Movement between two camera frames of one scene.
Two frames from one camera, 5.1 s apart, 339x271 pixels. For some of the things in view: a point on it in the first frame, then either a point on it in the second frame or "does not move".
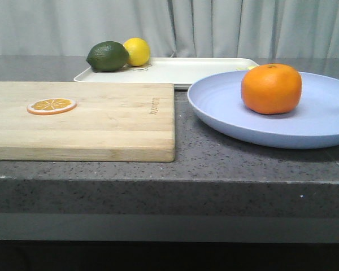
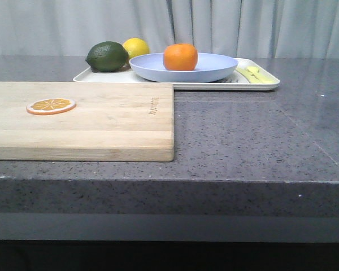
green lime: x=108 y=56 does not move
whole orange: x=271 y=88 to x=180 y=57
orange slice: x=51 y=106 does not move
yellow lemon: x=139 y=51 does not move
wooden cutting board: x=112 y=122 does not move
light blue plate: x=321 y=119 to x=211 y=67
